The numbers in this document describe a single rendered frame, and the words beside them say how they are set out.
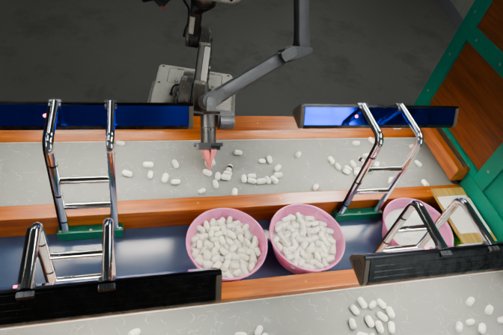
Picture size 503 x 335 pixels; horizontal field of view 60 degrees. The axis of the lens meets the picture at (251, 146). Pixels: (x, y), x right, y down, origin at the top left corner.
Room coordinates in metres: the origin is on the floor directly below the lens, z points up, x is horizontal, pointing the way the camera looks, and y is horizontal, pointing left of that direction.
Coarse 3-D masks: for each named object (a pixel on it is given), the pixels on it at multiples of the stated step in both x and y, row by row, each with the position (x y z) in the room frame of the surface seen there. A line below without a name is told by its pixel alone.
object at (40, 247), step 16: (32, 224) 0.48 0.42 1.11; (112, 224) 0.53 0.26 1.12; (32, 240) 0.44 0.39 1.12; (112, 240) 0.49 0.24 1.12; (32, 256) 0.40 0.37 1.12; (48, 256) 0.48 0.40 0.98; (64, 256) 0.50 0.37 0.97; (80, 256) 0.51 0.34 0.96; (96, 256) 0.52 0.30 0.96; (112, 256) 0.45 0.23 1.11; (32, 272) 0.37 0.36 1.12; (48, 272) 0.48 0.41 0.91; (112, 272) 0.42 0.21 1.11; (16, 288) 0.34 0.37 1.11; (112, 288) 0.39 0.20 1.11
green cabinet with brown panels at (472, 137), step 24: (480, 0) 1.75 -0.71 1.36; (480, 24) 1.71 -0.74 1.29; (456, 48) 1.73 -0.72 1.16; (480, 48) 1.63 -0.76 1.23; (456, 72) 1.68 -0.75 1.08; (480, 72) 1.59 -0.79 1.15; (432, 96) 1.71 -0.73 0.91; (456, 96) 1.62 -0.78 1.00; (480, 96) 1.52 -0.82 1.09; (480, 120) 1.46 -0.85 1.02; (456, 144) 1.47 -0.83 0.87; (480, 144) 1.40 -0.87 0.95; (480, 168) 1.34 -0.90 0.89
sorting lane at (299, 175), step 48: (0, 144) 0.95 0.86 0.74; (96, 144) 1.07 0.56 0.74; (144, 144) 1.13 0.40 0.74; (192, 144) 1.20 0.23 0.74; (240, 144) 1.27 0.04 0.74; (288, 144) 1.34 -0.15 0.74; (336, 144) 1.42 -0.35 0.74; (384, 144) 1.50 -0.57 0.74; (0, 192) 0.77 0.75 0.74; (48, 192) 0.81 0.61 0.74; (96, 192) 0.86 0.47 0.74; (144, 192) 0.91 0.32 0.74; (192, 192) 0.97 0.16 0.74; (240, 192) 1.02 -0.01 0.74; (288, 192) 1.08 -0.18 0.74
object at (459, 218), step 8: (440, 200) 1.21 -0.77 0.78; (448, 200) 1.22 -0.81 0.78; (456, 216) 1.15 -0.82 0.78; (464, 216) 1.16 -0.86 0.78; (480, 216) 1.19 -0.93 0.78; (456, 224) 1.11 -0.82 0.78; (464, 224) 1.12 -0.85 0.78; (472, 224) 1.13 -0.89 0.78; (464, 232) 1.09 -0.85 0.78; (472, 232) 1.10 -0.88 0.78
